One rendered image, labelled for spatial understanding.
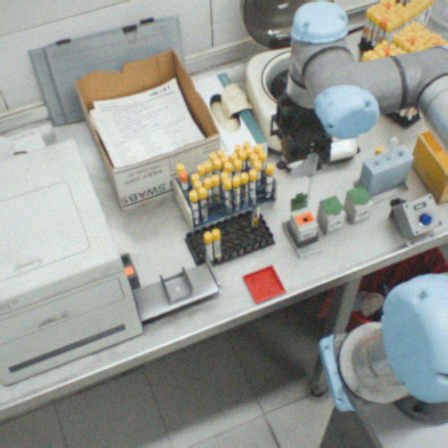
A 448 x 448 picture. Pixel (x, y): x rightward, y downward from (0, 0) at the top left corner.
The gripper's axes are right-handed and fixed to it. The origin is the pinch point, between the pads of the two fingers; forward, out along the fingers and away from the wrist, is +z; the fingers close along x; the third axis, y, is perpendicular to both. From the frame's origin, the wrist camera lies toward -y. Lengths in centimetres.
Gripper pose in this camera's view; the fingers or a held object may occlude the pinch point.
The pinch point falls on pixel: (311, 168)
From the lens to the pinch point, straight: 122.1
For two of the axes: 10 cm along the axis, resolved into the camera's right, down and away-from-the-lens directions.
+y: -9.3, 3.2, -1.9
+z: 0.2, 5.5, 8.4
